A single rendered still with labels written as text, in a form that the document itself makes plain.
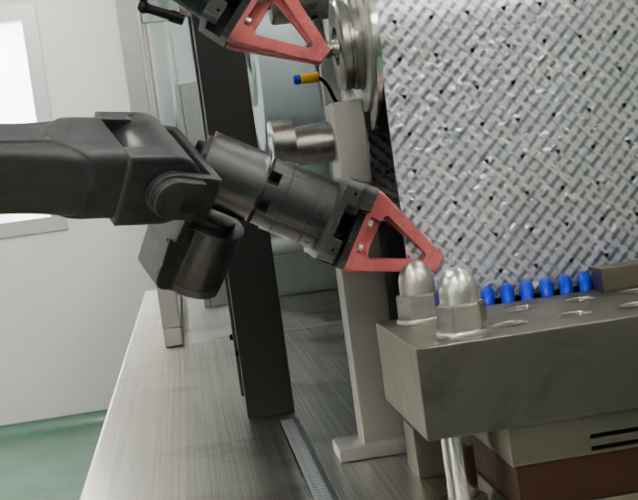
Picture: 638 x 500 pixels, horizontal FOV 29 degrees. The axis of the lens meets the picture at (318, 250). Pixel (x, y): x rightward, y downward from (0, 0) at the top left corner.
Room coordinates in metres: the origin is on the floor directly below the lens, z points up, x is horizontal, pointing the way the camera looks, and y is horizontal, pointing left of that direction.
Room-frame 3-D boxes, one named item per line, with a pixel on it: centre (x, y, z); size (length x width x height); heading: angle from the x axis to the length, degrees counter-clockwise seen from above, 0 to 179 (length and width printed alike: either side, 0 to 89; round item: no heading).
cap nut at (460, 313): (0.82, -0.09, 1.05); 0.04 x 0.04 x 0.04
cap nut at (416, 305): (0.91, -0.07, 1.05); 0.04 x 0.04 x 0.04
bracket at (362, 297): (1.07, -0.02, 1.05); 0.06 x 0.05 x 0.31; 96
